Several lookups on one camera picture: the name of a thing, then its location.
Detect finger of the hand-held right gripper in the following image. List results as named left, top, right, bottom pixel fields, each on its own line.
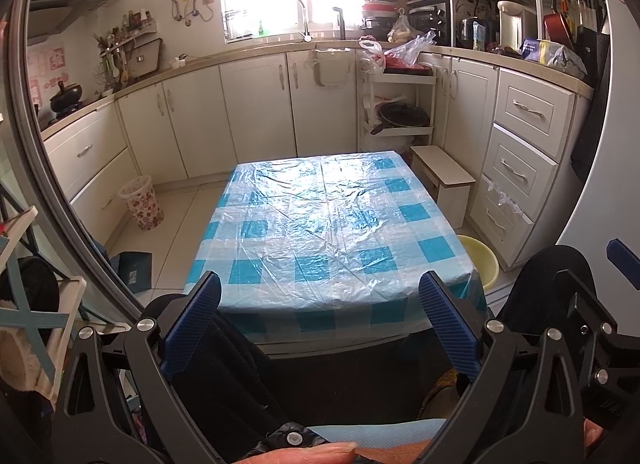
left=606, top=238, right=640, bottom=291
left=562, top=268, right=633, bottom=385

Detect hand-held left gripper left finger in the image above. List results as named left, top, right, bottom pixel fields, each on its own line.
left=50, top=271, right=223, bottom=464

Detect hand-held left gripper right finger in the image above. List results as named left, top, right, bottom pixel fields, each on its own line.
left=418, top=271, right=588, bottom=464

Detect person's right hand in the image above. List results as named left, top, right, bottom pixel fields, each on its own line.
left=583, top=420, right=609, bottom=450

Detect person's left hand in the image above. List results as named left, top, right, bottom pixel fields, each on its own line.
left=239, top=440, right=436, bottom=464

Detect person's black trousers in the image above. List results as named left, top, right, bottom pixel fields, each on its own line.
left=497, top=245, right=607, bottom=345

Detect yellow plastic basin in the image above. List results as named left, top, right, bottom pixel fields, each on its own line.
left=457, top=235, right=499, bottom=290

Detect dark blue cardboard box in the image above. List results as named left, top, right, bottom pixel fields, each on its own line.
left=110, top=251, right=153, bottom=293

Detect white folding rack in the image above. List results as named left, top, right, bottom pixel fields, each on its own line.
left=0, top=207, right=88, bottom=410

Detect light blue cloth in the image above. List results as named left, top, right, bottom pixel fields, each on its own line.
left=305, top=418, right=446, bottom=447

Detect floral wastebasket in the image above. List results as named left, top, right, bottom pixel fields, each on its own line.
left=119, top=175, right=165, bottom=231

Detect white refrigerator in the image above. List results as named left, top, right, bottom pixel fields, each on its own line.
left=555, top=0, right=640, bottom=290

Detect white wooden stool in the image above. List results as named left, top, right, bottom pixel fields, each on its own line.
left=410, top=145, right=477, bottom=217

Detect blue checkered tablecloth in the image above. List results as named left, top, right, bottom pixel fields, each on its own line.
left=182, top=151, right=488, bottom=345

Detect silver yellow bag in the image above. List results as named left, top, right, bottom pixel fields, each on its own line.
left=542, top=42, right=588, bottom=80

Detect black frying pan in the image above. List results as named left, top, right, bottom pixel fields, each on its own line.
left=370, top=103, right=431, bottom=137

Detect white kitchen base cabinets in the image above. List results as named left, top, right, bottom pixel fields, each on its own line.
left=42, top=42, right=596, bottom=272

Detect red pot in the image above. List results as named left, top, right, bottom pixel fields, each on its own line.
left=542, top=12, right=576, bottom=48

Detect white shelf rack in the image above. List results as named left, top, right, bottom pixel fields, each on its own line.
left=356, top=69, right=437, bottom=152

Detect black blender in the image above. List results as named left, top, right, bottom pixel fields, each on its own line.
left=572, top=0, right=608, bottom=45

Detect white electric thermos pot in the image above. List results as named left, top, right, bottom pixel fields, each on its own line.
left=496, top=1, right=538, bottom=52

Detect black lidded pot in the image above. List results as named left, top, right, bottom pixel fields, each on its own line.
left=49, top=79, right=85, bottom=114

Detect red round tray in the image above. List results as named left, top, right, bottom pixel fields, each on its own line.
left=385, top=57, right=431, bottom=74

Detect dark rectangular board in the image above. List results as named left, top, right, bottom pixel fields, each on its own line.
left=127, top=38, right=166, bottom=76

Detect clear plastic bag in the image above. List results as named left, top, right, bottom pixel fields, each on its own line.
left=385, top=32, right=436, bottom=68

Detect white red-print plastic bag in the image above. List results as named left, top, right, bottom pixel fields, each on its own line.
left=359, top=39, right=387, bottom=72

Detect white door-hung bag holder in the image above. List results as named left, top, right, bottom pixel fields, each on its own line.
left=309, top=47, right=353, bottom=90

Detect tied clear bag of buns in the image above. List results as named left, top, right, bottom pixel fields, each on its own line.
left=387, top=8, right=423, bottom=44

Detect black toaster oven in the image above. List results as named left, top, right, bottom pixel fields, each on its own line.
left=407, top=0, right=451, bottom=45

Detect chrome kitchen faucet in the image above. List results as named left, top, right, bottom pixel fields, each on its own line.
left=292, top=0, right=313, bottom=42

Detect stack of pots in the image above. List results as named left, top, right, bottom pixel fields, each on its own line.
left=361, top=0, right=401, bottom=30

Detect range hood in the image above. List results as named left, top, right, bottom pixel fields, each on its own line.
left=27, top=0, right=108, bottom=45

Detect wall utensil rack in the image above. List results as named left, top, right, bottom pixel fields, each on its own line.
left=95, top=9, right=166, bottom=80

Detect pink wall stickers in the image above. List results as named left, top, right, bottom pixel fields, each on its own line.
left=27, top=47, right=66, bottom=105

